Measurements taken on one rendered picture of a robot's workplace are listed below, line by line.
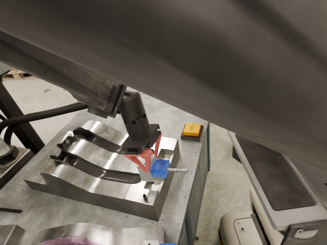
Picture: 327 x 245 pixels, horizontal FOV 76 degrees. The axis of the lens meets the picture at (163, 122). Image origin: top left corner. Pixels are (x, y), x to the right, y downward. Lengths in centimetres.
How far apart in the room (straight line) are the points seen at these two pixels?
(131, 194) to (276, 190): 37
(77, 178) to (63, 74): 48
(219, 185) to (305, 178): 126
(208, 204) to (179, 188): 90
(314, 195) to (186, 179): 40
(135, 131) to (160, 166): 13
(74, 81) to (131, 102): 19
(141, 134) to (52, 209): 46
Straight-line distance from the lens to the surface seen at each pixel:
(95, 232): 62
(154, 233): 60
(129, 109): 47
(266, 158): 49
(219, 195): 165
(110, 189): 67
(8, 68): 129
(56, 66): 26
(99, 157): 76
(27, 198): 93
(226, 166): 181
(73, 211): 79
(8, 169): 114
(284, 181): 47
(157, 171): 56
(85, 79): 32
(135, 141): 51
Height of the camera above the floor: 140
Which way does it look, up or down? 38 degrees down
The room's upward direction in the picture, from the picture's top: 11 degrees counter-clockwise
